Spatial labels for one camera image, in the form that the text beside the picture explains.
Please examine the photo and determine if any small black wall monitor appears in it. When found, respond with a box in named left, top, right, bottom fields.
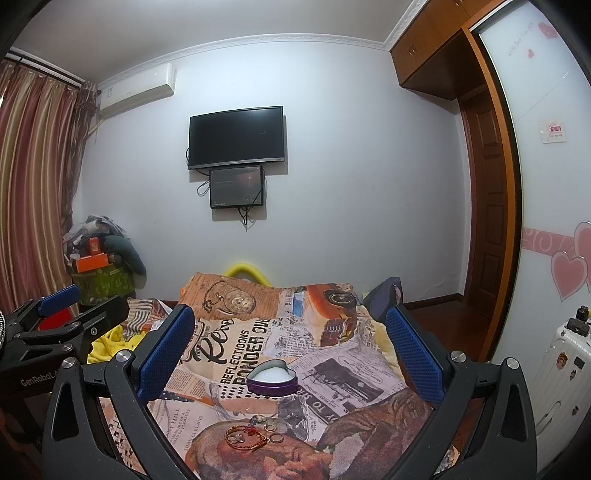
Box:
left=209, top=165, right=264, bottom=209

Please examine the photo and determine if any white suitcase with stickers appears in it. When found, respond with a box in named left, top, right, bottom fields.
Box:
left=530, top=306, right=591, bottom=472

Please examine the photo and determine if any red gold bracelet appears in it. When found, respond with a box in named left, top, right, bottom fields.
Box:
left=224, top=423, right=271, bottom=449

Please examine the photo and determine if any white air conditioner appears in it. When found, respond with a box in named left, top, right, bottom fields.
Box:
left=99, top=63, right=176, bottom=119

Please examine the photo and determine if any dark green stuffed pillow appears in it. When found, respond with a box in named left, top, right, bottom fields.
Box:
left=102, top=235, right=147, bottom=289

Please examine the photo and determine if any orange box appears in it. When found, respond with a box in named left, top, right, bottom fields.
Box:
left=75, top=253, right=109, bottom=273

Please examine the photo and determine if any purple heart-shaped jewelry box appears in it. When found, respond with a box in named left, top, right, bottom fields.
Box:
left=246, top=359, right=298, bottom=397

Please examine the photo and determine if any brown wooden door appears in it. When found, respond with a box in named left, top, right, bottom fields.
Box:
left=459, top=85, right=509, bottom=361

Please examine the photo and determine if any striped red curtain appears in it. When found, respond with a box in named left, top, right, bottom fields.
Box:
left=0, top=60, right=97, bottom=313

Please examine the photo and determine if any yellow cloth garment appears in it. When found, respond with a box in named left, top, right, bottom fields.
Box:
left=86, top=325, right=146, bottom=364

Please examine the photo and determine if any dark blue bag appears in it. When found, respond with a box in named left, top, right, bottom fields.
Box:
left=363, top=277, right=404, bottom=323

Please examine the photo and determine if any printed newspaper-pattern bedspread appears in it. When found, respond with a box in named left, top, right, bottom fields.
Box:
left=148, top=273, right=433, bottom=479

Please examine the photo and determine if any wooden wardrobe cabinet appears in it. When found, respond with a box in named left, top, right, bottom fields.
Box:
left=391, top=1, right=500, bottom=100

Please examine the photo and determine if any white sliding wardrobe door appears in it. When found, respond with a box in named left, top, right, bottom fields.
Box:
left=472, top=1, right=590, bottom=380

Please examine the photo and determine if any black wall television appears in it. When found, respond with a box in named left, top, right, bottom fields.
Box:
left=186, top=106, right=287, bottom=170

